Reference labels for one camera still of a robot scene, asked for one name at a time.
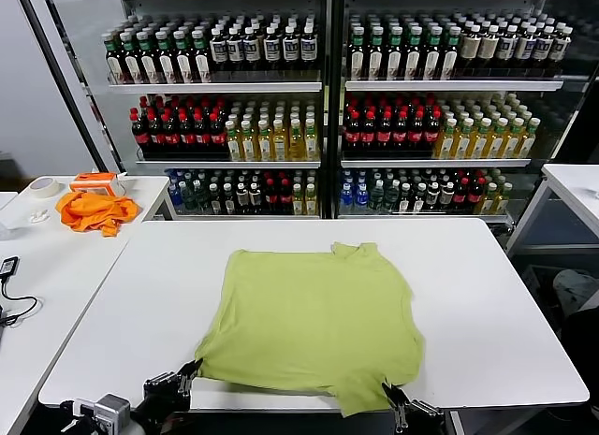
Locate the black cabinet divider post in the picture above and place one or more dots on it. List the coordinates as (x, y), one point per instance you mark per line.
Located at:
(333, 103)

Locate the dark bottle white blue label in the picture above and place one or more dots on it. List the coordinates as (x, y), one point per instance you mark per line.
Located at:
(290, 50)
(218, 51)
(309, 50)
(506, 49)
(525, 49)
(272, 51)
(252, 51)
(235, 51)
(542, 50)

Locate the yellow tea bottle green label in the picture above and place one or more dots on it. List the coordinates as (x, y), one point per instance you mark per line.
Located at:
(446, 145)
(249, 147)
(311, 203)
(527, 145)
(495, 145)
(502, 202)
(489, 202)
(296, 147)
(462, 145)
(511, 145)
(298, 203)
(234, 147)
(265, 147)
(280, 147)
(478, 145)
(311, 147)

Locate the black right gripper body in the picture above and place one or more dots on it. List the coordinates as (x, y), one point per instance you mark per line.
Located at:
(423, 425)

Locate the brown drink bottle green cap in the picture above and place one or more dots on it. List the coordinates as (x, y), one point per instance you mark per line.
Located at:
(375, 61)
(394, 61)
(449, 61)
(431, 61)
(131, 63)
(202, 63)
(184, 63)
(357, 61)
(413, 61)
(113, 63)
(149, 63)
(166, 63)

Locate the small white side table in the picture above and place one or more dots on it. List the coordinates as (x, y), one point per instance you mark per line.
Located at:
(575, 182)

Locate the beige masking tape roll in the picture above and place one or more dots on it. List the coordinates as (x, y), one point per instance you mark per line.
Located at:
(44, 195)

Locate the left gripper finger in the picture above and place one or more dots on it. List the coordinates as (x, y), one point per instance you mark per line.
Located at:
(164, 379)
(185, 388)

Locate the light green t-shirt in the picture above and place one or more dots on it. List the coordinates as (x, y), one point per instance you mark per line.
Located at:
(309, 323)

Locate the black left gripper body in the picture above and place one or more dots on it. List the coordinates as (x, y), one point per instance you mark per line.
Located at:
(161, 402)

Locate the grey blue bag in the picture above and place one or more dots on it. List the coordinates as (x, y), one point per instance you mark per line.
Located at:
(575, 287)

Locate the dark bottle beige label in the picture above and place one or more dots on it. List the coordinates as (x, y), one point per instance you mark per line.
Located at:
(488, 49)
(470, 49)
(559, 50)

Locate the crumpled orange cloth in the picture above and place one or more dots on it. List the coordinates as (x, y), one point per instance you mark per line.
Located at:
(89, 213)

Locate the blue water bottle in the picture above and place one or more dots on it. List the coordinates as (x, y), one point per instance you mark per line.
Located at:
(174, 198)
(346, 201)
(361, 201)

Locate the orange and white box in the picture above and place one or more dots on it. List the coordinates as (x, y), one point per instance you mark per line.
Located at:
(93, 184)

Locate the black power adapter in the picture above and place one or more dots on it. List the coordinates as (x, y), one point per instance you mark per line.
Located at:
(9, 266)

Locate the clear green bottle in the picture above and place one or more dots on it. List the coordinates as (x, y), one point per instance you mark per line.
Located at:
(188, 198)
(377, 201)
(391, 201)
(201, 198)

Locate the glass beverage display cabinet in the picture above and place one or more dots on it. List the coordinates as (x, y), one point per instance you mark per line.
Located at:
(117, 126)

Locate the black slanted frame bar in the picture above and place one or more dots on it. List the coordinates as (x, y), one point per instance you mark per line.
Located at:
(62, 79)

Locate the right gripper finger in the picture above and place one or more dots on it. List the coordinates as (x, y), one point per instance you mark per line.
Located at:
(421, 407)
(397, 407)

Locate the small dark bottle white cap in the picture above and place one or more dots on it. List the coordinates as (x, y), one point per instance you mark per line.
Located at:
(242, 200)
(214, 201)
(255, 200)
(433, 198)
(404, 200)
(447, 198)
(228, 201)
(419, 200)

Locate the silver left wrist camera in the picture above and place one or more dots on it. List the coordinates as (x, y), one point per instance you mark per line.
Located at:
(112, 411)

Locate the cola bottle red cap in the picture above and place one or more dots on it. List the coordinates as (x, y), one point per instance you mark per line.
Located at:
(475, 196)
(400, 135)
(352, 135)
(431, 135)
(187, 136)
(286, 201)
(156, 136)
(384, 135)
(218, 136)
(202, 136)
(272, 201)
(461, 196)
(171, 136)
(139, 135)
(368, 135)
(416, 135)

